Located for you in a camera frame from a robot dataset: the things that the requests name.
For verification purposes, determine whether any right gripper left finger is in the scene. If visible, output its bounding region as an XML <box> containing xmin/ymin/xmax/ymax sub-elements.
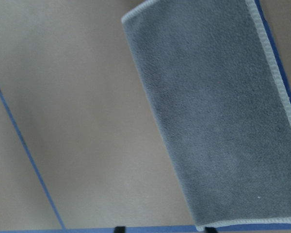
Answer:
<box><xmin>113</xmin><ymin>226</ymin><xmax>126</xmax><ymax>233</ymax></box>

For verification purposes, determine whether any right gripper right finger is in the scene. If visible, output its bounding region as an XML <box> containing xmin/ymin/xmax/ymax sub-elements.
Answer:
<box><xmin>204</xmin><ymin>227</ymin><xmax>215</xmax><ymax>233</ymax></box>

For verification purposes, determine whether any pink and grey towel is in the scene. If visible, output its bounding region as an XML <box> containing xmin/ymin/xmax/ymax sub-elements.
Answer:
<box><xmin>122</xmin><ymin>0</ymin><xmax>291</xmax><ymax>231</ymax></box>

